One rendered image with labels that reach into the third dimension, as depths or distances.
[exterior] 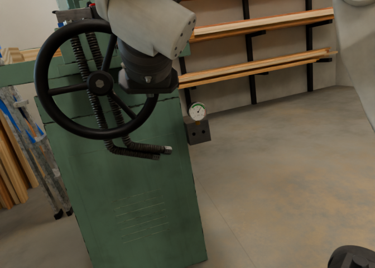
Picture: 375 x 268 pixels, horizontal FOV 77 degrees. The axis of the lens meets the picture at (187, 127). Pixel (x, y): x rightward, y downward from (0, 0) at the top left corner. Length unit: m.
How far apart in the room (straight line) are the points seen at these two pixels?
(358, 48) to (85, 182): 0.81
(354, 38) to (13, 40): 3.32
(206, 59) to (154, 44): 3.09
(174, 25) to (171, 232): 0.84
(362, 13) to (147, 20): 0.25
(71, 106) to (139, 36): 0.53
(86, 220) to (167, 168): 0.34
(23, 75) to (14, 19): 2.62
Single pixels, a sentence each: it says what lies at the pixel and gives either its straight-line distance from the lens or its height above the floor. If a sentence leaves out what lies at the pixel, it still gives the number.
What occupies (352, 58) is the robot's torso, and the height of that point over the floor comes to 0.80.
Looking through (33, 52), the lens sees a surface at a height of 0.94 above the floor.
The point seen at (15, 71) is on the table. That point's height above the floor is 0.88.
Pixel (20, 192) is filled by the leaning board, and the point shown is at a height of 0.09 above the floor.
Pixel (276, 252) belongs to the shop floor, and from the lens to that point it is 1.18.
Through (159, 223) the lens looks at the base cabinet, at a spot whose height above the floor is 0.25.
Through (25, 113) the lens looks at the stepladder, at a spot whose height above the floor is 0.67.
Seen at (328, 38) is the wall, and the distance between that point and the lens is 4.49.
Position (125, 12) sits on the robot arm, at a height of 0.90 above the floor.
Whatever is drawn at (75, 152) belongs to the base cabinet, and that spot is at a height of 0.60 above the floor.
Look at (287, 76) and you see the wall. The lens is 4.03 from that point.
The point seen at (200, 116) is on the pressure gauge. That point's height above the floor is 0.64.
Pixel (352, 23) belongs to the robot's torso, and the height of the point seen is 0.84.
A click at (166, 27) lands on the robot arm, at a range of 0.31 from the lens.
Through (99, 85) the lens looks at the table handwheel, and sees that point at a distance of 0.60.
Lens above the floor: 0.84
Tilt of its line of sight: 16 degrees down
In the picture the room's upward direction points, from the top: 10 degrees counter-clockwise
